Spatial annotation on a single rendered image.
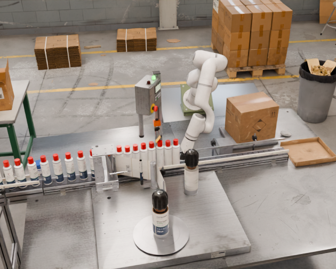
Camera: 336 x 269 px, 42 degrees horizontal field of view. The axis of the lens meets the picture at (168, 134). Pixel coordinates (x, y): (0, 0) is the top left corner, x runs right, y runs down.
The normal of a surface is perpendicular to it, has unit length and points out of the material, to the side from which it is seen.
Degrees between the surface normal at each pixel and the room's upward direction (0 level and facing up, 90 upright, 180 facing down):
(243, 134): 90
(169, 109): 0
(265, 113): 90
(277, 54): 90
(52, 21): 90
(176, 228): 0
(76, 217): 0
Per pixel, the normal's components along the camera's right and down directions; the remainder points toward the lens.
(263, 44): 0.16, 0.55
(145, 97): -0.40, 0.50
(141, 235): -0.01, -0.84
